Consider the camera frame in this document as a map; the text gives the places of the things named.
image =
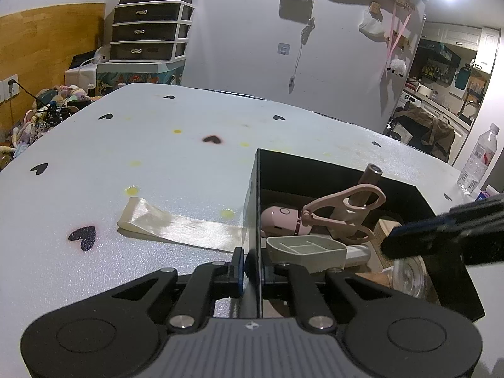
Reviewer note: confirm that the clear plastic cup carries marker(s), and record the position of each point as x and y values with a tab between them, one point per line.
409	279

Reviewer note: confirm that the plastic drawer unit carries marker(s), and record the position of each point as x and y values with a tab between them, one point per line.
149	31

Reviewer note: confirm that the wall power outlet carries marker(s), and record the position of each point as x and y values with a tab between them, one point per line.
10	87

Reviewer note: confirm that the blue purple tissue box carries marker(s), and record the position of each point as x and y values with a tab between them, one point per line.
486	195

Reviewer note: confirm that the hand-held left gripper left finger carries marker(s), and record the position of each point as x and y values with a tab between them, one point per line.
237	273

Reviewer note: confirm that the teal bag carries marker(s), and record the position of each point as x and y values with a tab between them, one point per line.
463	76

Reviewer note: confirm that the wall hook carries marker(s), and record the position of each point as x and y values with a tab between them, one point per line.
283	48

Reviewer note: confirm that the white appliance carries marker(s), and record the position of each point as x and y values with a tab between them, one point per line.
84	71

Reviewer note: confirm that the clear water bottle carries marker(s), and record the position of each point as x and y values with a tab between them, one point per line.
478	157

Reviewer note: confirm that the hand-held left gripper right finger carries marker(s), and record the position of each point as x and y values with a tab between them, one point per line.
292	285

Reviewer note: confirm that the brown cylinder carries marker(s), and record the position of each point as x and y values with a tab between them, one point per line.
372	175

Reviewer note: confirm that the pink round device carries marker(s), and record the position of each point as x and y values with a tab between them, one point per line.
280	218

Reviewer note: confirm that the black storage box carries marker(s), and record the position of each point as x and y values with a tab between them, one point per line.
334	165

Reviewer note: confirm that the brown jacket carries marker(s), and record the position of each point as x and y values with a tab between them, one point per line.
431	126

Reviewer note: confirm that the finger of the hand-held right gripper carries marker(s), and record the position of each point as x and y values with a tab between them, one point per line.
429	236

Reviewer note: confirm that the white face mask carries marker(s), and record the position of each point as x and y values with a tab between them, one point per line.
372	26

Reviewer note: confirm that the pink scissors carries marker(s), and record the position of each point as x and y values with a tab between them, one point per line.
346	208

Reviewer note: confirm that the pink ribbon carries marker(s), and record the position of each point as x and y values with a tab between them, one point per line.
398	33

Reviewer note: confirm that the pile of plush toys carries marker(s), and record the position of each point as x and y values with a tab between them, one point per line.
39	114

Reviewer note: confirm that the glossy tape strip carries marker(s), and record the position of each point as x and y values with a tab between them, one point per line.
177	228

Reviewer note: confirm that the white plush toy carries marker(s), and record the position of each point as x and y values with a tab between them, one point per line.
397	67

